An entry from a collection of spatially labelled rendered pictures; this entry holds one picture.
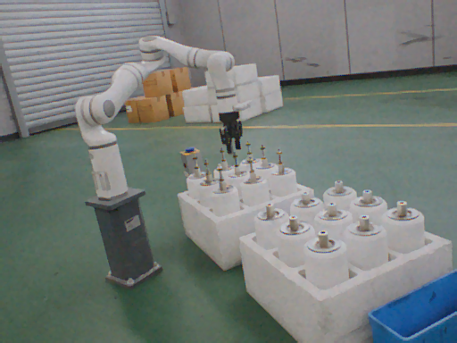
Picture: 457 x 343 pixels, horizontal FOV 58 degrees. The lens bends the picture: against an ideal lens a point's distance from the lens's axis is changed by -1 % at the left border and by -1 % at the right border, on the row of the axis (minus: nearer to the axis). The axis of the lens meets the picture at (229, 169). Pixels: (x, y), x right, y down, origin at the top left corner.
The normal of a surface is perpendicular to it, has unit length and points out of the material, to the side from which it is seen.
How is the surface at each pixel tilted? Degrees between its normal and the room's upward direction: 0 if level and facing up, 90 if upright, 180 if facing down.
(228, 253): 90
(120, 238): 90
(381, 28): 90
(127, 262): 90
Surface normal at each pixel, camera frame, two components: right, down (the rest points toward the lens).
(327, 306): 0.41, 0.18
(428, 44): -0.62, 0.31
